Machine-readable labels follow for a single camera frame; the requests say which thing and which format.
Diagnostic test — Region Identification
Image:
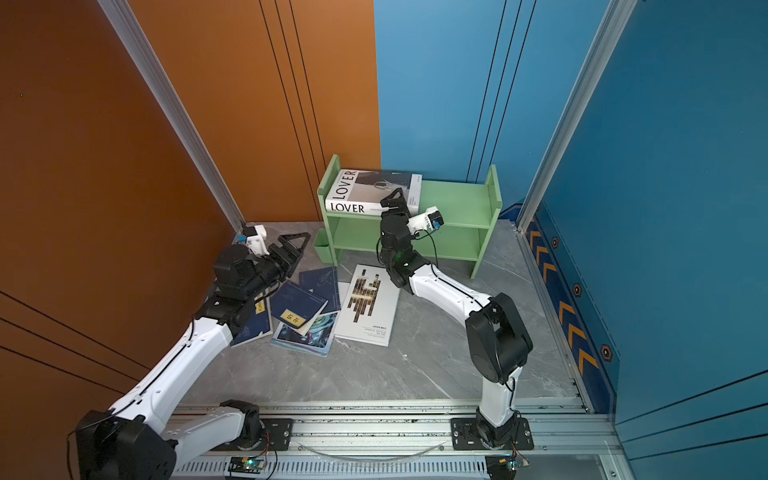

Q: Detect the LOVER black white book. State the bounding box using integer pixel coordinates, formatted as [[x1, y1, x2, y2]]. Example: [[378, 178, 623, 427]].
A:
[[325, 169, 423, 216]]

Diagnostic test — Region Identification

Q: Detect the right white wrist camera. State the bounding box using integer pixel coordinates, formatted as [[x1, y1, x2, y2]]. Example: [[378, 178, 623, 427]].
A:
[[407, 206, 444, 236]]

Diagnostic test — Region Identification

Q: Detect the right aluminium corner post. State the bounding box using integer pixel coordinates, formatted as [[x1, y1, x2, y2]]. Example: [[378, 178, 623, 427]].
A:
[[515, 0, 638, 234]]

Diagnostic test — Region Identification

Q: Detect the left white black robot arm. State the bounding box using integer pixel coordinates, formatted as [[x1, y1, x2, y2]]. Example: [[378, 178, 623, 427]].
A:
[[67, 232, 311, 479]]

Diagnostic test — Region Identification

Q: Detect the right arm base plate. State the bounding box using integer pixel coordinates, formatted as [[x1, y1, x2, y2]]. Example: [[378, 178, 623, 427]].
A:
[[450, 414, 535, 451]]

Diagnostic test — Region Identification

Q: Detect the navy blue book upper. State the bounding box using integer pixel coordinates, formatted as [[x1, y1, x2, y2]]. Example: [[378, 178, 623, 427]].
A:
[[299, 266, 341, 315]]

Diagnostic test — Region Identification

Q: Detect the colourful teal magazine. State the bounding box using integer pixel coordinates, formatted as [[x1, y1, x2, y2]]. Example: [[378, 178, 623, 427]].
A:
[[270, 282, 350, 357]]

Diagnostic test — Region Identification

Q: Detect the right circuit board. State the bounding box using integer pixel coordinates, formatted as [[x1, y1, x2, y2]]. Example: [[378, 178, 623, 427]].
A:
[[485, 455, 530, 480]]

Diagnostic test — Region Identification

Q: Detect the small green pen holder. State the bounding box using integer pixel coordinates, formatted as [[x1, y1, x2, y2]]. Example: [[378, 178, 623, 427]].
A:
[[313, 228, 337, 265]]

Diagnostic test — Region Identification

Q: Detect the aluminium rail frame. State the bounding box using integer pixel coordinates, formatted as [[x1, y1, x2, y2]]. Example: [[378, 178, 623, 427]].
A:
[[171, 397, 633, 479]]

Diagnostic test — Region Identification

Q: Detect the left green circuit board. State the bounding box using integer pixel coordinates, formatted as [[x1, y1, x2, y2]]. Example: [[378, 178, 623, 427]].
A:
[[226, 456, 268, 478]]

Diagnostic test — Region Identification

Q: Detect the navy book far left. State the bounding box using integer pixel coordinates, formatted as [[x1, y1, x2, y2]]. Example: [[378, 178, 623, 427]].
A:
[[231, 296, 273, 347]]

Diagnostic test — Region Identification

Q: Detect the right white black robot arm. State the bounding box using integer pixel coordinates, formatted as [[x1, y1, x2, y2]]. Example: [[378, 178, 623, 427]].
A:
[[377, 188, 533, 449]]

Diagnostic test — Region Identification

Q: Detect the left aluminium corner post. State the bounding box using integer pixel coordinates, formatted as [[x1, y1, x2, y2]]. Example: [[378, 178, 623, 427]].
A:
[[98, 0, 246, 232]]

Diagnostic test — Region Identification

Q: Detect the aluminium corner post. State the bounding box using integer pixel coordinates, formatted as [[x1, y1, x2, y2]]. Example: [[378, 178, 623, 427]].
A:
[[515, 0, 638, 234], [98, 0, 246, 232]]

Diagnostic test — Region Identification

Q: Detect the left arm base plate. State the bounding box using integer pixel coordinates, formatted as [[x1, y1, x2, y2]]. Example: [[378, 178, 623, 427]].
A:
[[214, 417, 294, 453]]

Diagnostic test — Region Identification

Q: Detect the white book with brown pattern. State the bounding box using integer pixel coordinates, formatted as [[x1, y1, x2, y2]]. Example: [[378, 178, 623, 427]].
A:
[[335, 264, 401, 347]]

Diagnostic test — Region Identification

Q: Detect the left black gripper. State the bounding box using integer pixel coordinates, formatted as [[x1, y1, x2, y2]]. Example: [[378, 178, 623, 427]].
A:
[[241, 232, 308, 304]]

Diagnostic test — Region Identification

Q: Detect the navy book with yellow label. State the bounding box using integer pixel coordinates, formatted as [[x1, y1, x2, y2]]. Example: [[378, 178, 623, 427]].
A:
[[269, 281, 328, 335]]

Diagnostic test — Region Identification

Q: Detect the green wooden two-tier shelf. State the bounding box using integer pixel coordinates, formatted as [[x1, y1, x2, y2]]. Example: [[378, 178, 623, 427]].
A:
[[317, 155, 503, 279]]

